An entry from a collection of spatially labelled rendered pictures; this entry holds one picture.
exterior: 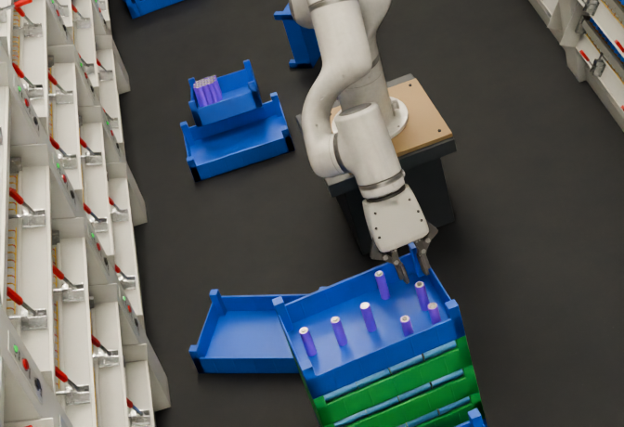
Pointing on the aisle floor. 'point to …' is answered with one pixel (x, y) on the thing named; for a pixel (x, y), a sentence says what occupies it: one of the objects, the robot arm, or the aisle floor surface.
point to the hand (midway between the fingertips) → (412, 267)
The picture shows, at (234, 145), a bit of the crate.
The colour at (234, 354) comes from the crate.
